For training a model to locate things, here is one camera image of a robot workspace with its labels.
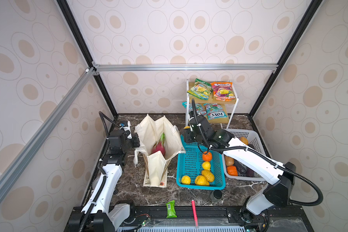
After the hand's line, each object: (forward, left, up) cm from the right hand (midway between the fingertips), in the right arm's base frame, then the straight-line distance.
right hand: (186, 131), depth 76 cm
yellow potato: (+7, -40, -19) cm, 45 cm away
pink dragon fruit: (+4, +16, -19) cm, 25 cm away
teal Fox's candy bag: (+24, -21, -9) cm, 33 cm away
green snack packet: (-32, +8, -25) cm, 41 cm away
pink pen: (-33, -4, -26) cm, 42 cm away
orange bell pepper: (-13, -27, -21) cm, 36 cm away
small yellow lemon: (-9, -13, -22) cm, 27 cm away
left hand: (+3, +25, -2) cm, 25 cm away
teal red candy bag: (+26, -11, -7) cm, 29 cm away
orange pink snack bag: (+22, -22, +9) cm, 33 cm away
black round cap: (-26, -15, -18) cm, 35 cm away
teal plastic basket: (-9, -9, -26) cm, 29 cm away
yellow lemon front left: (-18, 0, -21) cm, 27 cm away
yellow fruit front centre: (-18, -8, -20) cm, 29 cm away
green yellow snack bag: (+24, -10, +9) cm, 27 cm away
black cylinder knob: (-24, +38, -21) cm, 49 cm away
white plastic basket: (+6, -46, -20) cm, 51 cm away
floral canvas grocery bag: (-14, +17, -15) cm, 26 cm away
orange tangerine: (-4, -14, -22) cm, 26 cm away
